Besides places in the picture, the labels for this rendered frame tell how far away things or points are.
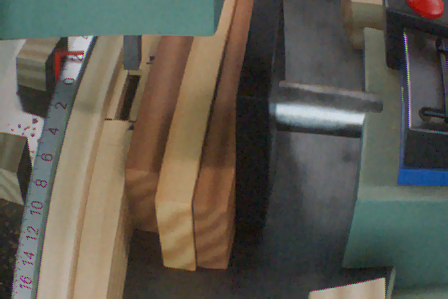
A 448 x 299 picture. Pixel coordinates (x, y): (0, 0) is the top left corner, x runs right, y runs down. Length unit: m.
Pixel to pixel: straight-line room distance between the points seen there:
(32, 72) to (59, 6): 0.28
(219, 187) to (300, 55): 0.17
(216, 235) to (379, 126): 0.10
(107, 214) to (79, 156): 0.04
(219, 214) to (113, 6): 0.11
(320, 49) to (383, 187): 0.18
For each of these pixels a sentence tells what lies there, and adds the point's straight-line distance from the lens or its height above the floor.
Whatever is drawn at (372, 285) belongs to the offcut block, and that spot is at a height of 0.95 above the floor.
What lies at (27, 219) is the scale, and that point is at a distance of 0.56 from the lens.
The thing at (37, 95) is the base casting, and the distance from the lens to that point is 0.86.
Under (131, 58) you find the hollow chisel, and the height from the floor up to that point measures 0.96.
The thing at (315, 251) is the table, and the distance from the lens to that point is 0.62.
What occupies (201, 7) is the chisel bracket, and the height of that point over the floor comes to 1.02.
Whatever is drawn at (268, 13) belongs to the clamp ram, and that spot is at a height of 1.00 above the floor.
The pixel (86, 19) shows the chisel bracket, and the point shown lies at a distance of 0.58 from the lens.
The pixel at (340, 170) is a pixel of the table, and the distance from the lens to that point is 0.66.
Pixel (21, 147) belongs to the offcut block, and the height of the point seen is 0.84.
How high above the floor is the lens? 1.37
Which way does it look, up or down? 44 degrees down
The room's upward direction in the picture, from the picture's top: straight up
